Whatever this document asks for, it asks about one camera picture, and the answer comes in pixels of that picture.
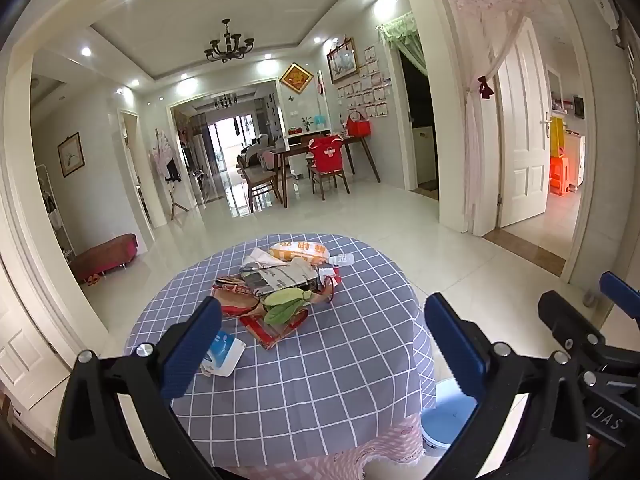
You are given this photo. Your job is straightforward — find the red diamond wall decoration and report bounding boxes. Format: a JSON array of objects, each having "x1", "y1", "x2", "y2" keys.
[{"x1": 278, "y1": 61, "x2": 315, "y2": 96}]

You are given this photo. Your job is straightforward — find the white paper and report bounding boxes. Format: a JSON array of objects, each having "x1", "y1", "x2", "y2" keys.
[{"x1": 242, "y1": 248, "x2": 282, "y2": 274}]

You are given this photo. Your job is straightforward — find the white cabinet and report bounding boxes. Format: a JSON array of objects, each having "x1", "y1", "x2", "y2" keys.
[{"x1": 565, "y1": 132, "x2": 586, "y2": 191}]

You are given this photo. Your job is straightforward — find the bare wooden chair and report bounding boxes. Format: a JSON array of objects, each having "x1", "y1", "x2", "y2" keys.
[{"x1": 235, "y1": 154, "x2": 284, "y2": 211}]

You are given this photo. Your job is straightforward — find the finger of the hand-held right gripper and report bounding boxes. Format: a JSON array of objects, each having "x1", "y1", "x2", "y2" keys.
[
  {"x1": 537, "y1": 290, "x2": 609, "y2": 362},
  {"x1": 598, "y1": 271, "x2": 640, "y2": 319}
]

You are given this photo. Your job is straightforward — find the white blue packet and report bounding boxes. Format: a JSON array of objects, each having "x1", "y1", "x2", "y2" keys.
[{"x1": 199, "y1": 332, "x2": 246, "y2": 377}]

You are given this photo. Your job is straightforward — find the wooden chair with cover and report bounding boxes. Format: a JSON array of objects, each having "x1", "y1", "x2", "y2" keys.
[{"x1": 305, "y1": 133, "x2": 351, "y2": 201}]

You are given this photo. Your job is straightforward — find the orange plastic stool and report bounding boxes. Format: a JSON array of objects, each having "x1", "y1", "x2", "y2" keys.
[{"x1": 548, "y1": 155, "x2": 571, "y2": 196}]

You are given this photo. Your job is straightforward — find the orange snack bag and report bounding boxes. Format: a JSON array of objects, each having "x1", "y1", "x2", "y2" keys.
[{"x1": 269, "y1": 241, "x2": 332, "y2": 266}]

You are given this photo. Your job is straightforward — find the small framed picture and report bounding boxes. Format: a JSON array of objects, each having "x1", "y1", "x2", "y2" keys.
[{"x1": 57, "y1": 131, "x2": 85, "y2": 178}]

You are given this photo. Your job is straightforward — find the white plastic bin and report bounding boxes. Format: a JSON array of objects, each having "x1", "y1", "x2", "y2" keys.
[{"x1": 420, "y1": 379, "x2": 482, "y2": 457}]

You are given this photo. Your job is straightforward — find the pink curtain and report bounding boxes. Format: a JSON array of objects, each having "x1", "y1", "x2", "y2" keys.
[{"x1": 442, "y1": 0, "x2": 556, "y2": 234}]

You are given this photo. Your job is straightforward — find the brown bench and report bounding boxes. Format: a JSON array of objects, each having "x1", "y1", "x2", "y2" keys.
[{"x1": 67, "y1": 233, "x2": 139, "y2": 284}]

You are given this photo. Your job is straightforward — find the wooden dining table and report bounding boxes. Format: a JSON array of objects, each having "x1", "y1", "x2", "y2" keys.
[{"x1": 273, "y1": 134, "x2": 381, "y2": 209}]

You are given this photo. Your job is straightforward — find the group of wall certificates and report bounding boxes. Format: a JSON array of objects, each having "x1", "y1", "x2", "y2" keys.
[{"x1": 337, "y1": 45, "x2": 391, "y2": 120}]

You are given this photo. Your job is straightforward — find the white panel door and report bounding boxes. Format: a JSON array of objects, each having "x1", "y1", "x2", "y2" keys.
[{"x1": 497, "y1": 17, "x2": 551, "y2": 229}]

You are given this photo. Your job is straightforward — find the red bordered wrapper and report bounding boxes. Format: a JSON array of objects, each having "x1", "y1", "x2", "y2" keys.
[{"x1": 239, "y1": 309, "x2": 309, "y2": 350}]

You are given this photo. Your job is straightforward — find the pink white garment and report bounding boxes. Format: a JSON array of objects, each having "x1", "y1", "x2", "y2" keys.
[{"x1": 151, "y1": 132, "x2": 174, "y2": 180}]

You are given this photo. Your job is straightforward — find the grey red printed wrapper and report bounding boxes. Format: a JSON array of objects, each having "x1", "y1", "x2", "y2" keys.
[{"x1": 240, "y1": 259, "x2": 321, "y2": 297}]

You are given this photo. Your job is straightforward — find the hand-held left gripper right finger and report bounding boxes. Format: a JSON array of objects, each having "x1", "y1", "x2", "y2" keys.
[{"x1": 424, "y1": 292, "x2": 591, "y2": 480}]

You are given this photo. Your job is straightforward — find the white appliance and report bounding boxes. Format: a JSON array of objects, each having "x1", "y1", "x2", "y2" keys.
[{"x1": 412, "y1": 126, "x2": 436, "y2": 186}]

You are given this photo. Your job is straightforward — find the yellow plastic object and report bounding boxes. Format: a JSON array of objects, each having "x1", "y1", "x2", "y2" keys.
[{"x1": 549, "y1": 117, "x2": 567, "y2": 159}]

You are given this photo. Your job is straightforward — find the red brown snack wrapper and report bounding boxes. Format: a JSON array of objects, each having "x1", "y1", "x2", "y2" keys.
[{"x1": 211, "y1": 279, "x2": 266, "y2": 319}]

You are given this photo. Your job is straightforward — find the green leaf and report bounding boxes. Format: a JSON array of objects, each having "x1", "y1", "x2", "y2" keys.
[
  {"x1": 263, "y1": 287, "x2": 307, "y2": 307},
  {"x1": 263, "y1": 300, "x2": 312, "y2": 326}
]

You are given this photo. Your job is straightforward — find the small red white wrapper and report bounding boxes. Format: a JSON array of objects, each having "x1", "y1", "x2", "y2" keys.
[{"x1": 317, "y1": 266, "x2": 344, "y2": 292}]

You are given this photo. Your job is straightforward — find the grey checked tablecloth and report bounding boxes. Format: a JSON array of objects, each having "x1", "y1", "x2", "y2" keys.
[{"x1": 125, "y1": 232, "x2": 437, "y2": 453}]

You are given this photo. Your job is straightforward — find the large framed painting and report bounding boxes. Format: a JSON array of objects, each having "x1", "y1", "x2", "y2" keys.
[{"x1": 326, "y1": 37, "x2": 360, "y2": 85}]

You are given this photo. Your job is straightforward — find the grey sofa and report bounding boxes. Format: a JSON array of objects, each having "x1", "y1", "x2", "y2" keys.
[{"x1": 237, "y1": 134, "x2": 271, "y2": 169}]

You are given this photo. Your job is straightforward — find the green curtain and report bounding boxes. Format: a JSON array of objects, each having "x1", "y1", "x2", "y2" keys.
[{"x1": 375, "y1": 11, "x2": 429, "y2": 76}]

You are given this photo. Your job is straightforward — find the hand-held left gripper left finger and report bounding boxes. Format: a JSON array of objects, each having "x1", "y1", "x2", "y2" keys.
[{"x1": 52, "y1": 296, "x2": 228, "y2": 480}]

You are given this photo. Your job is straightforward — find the wooden coat rack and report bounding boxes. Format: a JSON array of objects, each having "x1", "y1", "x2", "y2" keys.
[{"x1": 149, "y1": 129, "x2": 189, "y2": 221}]

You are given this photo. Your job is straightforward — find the red chair cover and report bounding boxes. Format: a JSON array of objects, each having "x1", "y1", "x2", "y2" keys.
[{"x1": 307, "y1": 134, "x2": 346, "y2": 171}]

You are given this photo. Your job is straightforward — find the red bag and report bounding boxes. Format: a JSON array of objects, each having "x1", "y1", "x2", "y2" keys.
[{"x1": 346, "y1": 109, "x2": 371, "y2": 137}]

